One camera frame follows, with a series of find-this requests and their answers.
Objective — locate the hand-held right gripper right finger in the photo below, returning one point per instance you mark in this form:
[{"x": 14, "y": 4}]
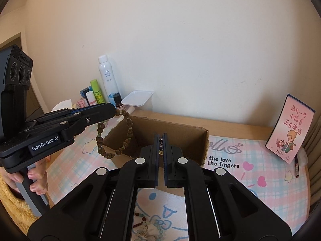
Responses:
[{"x": 164, "y": 155}]

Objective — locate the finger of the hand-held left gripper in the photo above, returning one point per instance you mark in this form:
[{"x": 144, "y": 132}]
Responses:
[
  {"x": 97, "y": 111},
  {"x": 72, "y": 110}
]

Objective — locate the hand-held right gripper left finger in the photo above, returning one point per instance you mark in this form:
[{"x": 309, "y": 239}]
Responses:
[{"x": 157, "y": 155}]

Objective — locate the brown cardboard box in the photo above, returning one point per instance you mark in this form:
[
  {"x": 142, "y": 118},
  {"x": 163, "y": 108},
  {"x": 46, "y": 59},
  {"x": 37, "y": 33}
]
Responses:
[{"x": 175, "y": 133}]

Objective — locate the person's left forearm yellow sleeve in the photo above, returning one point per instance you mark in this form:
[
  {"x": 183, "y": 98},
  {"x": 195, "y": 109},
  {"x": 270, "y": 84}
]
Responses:
[{"x": 17, "y": 213}]

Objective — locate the person's left hand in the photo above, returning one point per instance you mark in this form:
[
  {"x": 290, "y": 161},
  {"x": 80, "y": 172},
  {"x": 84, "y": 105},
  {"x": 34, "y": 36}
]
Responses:
[{"x": 37, "y": 174}]

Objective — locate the pink patterned round item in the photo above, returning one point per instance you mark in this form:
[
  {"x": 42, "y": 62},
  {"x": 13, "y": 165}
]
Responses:
[{"x": 80, "y": 104}]

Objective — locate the white tissue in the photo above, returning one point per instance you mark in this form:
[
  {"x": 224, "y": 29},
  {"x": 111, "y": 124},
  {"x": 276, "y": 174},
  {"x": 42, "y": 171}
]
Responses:
[{"x": 61, "y": 105}]

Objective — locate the small white pink bottle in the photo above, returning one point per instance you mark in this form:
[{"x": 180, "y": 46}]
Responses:
[{"x": 90, "y": 100}]

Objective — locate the green tube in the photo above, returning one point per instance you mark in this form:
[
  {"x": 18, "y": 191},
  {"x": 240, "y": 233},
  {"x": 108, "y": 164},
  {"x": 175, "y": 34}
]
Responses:
[{"x": 97, "y": 93}]

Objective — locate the small blue box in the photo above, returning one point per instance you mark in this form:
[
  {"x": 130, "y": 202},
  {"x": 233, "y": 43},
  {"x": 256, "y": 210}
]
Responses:
[{"x": 84, "y": 91}]

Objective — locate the dark brown glass bottle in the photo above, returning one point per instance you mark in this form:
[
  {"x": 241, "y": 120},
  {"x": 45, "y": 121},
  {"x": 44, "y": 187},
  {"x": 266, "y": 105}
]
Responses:
[{"x": 117, "y": 101}]

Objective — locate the white spray bottle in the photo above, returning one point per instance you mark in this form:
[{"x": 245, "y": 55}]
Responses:
[{"x": 108, "y": 80}]

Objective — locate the clear plastic container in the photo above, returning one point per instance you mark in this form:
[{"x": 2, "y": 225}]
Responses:
[{"x": 138, "y": 99}]

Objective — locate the pastel printed desk mat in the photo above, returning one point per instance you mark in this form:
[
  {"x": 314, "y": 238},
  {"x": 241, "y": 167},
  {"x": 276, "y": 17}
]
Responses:
[{"x": 263, "y": 175}]

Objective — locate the white fluffy item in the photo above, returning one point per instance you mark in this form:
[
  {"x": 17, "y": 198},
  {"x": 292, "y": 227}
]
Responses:
[{"x": 304, "y": 157}]

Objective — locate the beige curtain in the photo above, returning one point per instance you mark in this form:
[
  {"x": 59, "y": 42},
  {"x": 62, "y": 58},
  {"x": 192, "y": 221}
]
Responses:
[{"x": 314, "y": 160}]

